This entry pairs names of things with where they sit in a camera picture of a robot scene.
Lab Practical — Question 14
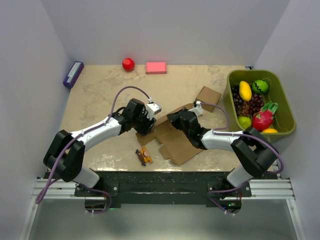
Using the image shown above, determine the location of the olive green plastic bin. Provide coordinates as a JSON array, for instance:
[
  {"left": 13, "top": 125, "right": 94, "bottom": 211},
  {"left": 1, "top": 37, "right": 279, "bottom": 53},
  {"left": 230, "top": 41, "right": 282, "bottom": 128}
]
[{"left": 223, "top": 69, "right": 296, "bottom": 143}]

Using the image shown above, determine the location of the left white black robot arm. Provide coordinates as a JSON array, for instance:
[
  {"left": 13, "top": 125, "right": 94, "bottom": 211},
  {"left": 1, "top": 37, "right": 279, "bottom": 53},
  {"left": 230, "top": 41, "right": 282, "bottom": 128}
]
[{"left": 43, "top": 98, "right": 162, "bottom": 196}]

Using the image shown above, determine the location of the small snack wrapper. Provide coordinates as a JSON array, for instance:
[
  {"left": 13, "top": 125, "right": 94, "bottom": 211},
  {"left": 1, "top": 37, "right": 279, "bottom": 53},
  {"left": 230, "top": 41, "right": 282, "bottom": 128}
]
[{"left": 135, "top": 146, "right": 153, "bottom": 167}]

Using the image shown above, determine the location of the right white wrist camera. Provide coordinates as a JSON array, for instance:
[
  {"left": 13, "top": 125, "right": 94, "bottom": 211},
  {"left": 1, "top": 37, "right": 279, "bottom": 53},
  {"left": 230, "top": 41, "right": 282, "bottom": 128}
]
[{"left": 189, "top": 101, "right": 203, "bottom": 117}]

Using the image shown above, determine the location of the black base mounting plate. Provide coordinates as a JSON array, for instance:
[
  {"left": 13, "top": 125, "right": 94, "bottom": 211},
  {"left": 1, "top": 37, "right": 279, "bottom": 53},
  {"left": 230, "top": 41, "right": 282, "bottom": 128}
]
[{"left": 71, "top": 171, "right": 252, "bottom": 213}]

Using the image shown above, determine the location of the green round fruit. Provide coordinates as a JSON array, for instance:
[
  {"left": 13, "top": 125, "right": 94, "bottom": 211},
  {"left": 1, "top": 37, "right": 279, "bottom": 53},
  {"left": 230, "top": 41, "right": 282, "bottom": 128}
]
[{"left": 251, "top": 79, "right": 270, "bottom": 94}]

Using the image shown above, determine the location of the yellow mango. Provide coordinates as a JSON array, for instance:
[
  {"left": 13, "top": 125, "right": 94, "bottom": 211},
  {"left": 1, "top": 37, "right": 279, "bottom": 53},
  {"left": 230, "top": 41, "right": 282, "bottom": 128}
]
[{"left": 239, "top": 81, "right": 252, "bottom": 102}]

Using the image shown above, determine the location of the aluminium rail frame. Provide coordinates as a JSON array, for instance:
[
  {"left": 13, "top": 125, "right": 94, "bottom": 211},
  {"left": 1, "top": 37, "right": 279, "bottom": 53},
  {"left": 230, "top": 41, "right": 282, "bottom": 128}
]
[{"left": 18, "top": 159, "right": 306, "bottom": 240}]

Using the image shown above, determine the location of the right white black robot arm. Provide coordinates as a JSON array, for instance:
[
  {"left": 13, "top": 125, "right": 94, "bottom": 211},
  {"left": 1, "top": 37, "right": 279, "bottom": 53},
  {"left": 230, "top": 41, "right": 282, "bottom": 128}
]
[{"left": 167, "top": 108, "right": 279, "bottom": 197}]

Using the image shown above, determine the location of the red apple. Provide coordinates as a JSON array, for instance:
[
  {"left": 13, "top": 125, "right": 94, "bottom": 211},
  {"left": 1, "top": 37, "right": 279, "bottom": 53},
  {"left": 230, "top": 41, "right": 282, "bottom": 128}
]
[{"left": 122, "top": 58, "right": 135, "bottom": 72}]

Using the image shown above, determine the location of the purple blue box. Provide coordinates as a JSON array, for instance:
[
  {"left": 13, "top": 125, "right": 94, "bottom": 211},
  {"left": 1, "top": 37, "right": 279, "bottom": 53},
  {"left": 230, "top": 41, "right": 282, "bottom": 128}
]
[{"left": 62, "top": 61, "right": 85, "bottom": 89}]

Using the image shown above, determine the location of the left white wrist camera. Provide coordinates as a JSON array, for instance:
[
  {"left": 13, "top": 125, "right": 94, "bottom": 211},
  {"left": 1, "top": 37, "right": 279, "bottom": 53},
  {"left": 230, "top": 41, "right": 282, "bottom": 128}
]
[{"left": 145, "top": 98, "right": 162, "bottom": 120}]

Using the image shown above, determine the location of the pink rectangular box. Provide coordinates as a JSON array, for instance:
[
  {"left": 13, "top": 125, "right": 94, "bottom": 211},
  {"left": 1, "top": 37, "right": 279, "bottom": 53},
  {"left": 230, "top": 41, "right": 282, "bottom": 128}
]
[{"left": 145, "top": 62, "right": 167, "bottom": 75}]

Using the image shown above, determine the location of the red dragon fruit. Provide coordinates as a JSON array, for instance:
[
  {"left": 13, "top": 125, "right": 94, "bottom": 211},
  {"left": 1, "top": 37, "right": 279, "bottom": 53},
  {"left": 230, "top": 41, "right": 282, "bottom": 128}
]
[{"left": 251, "top": 101, "right": 279, "bottom": 132}]

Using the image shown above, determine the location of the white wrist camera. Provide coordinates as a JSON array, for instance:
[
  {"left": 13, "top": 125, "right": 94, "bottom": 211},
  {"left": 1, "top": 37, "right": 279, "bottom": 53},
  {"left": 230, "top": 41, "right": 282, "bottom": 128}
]
[
  {"left": 145, "top": 98, "right": 162, "bottom": 120},
  {"left": 189, "top": 101, "right": 203, "bottom": 117}
]

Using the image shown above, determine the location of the small folded cardboard box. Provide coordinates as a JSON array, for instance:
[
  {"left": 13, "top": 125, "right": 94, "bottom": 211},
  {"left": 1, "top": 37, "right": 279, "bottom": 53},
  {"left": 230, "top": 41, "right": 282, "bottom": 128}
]
[{"left": 195, "top": 86, "right": 222, "bottom": 113}]

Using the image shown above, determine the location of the large brown cardboard box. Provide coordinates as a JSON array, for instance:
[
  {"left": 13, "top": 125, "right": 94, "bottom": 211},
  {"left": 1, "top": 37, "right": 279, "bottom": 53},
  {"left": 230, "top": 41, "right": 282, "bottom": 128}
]
[{"left": 135, "top": 115, "right": 202, "bottom": 166}]

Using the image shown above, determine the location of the purple grapes bunch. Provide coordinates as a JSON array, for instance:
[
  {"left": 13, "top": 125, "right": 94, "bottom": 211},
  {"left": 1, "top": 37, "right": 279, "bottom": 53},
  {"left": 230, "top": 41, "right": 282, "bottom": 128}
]
[{"left": 231, "top": 86, "right": 265, "bottom": 117}]

